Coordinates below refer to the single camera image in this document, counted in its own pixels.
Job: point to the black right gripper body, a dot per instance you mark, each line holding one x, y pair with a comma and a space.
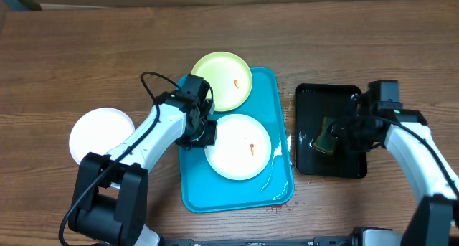
352, 134

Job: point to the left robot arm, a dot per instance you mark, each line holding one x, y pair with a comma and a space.
110, 196

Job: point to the light green plate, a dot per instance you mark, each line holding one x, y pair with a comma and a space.
228, 75

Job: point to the yellow green sponge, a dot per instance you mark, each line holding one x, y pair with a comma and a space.
325, 142

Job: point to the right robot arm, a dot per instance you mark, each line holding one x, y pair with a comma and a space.
381, 119

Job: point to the black water tray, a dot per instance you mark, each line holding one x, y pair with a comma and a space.
313, 102

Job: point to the white plate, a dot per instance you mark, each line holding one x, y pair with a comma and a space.
242, 148
99, 131

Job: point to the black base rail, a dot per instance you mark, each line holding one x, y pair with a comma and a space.
269, 241

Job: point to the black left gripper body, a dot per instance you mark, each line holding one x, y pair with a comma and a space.
205, 135

